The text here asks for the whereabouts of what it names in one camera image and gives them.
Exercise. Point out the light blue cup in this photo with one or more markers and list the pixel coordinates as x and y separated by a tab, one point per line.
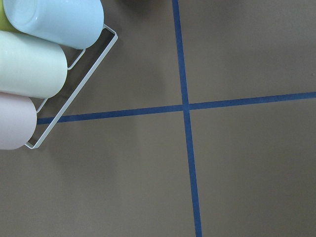
73	23

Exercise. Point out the mint green cup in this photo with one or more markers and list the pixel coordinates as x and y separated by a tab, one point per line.
30	66

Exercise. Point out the pale pink cup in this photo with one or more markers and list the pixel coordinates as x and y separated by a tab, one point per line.
18	119

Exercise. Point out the yellow-green cup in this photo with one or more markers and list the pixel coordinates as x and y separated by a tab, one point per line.
5	25

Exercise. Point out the white wire cup rack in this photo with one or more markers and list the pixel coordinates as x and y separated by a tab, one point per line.
80	70

